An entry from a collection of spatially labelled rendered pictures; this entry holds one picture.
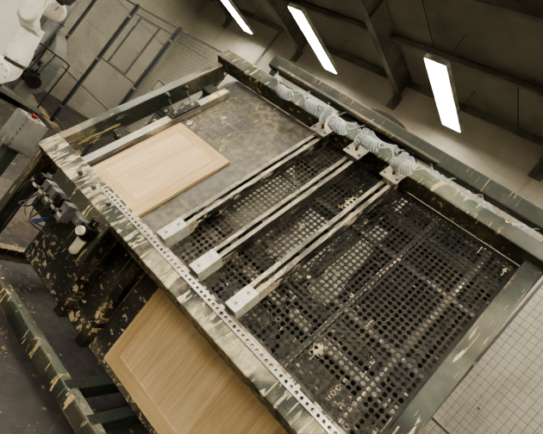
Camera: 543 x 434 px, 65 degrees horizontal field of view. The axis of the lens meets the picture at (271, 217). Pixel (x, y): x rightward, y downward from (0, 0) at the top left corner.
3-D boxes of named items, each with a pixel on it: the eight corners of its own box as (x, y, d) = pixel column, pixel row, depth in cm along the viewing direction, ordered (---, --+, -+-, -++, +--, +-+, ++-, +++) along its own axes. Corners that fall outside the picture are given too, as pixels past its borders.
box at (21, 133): (-5, 135, 208) (17, 106, 207) (17, 145, 219) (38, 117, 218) (5, 147, 203) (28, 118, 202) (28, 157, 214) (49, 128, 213)
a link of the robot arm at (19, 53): (42, 40, 135) (14, 93, 137) (42, 39, 143) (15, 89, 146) (6, 18, 129) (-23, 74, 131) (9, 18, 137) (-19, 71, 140)
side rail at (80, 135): (65, 148, 239) (58, 133, 231) (218, 76, 289) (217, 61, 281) (70, 153, 236) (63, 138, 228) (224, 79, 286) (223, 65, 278)
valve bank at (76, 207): (5, 195, 203) (35, 156, 202) (31, 204, 216) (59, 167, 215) (53, 261, 181) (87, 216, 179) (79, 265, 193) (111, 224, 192)
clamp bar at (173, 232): (156, 238, 193) (146, 203, 175) (330, 127, 247) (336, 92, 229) (169, 251, 189) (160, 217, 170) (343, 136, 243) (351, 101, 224)
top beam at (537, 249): (217, 68, 284) (216, 53, 277) (229, 62, 289) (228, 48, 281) (537, 278, 186) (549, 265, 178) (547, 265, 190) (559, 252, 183)
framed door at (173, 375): (106, 356, 207) (102, 357, 205) (176, 269, 204) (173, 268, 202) (225, 523, 166) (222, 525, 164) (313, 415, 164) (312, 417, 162)
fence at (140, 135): (84, 163, 223) (81, 158, 220) (224, 93, 266) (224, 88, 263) (88, 168, 221) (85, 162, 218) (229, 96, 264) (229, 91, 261)
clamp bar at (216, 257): (188, 270, 183) (180, 238, 164) (362, 148, 237) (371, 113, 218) (202, 286, 178) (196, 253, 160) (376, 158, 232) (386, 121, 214)
